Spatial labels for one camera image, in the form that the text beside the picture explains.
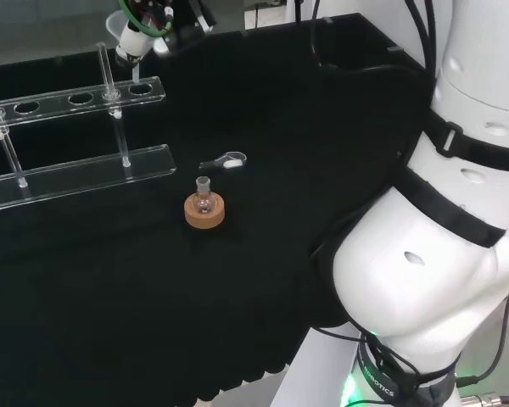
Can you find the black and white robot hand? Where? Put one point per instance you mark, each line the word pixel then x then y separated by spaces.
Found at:
pixel 136 40

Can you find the clear funnel stand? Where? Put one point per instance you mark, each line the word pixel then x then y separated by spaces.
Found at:
pixel 89 99

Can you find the clear weighing funnel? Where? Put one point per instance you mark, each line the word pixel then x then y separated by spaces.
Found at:
pixel 231 161

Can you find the clear plastic funnel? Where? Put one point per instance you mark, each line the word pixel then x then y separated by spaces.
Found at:
pixel 114 23

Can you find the black bench cloth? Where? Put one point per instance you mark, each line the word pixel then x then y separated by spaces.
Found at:
pixel 258 106

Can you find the clear round-bottom flask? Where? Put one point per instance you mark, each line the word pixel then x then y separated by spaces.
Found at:
pixel 204 202

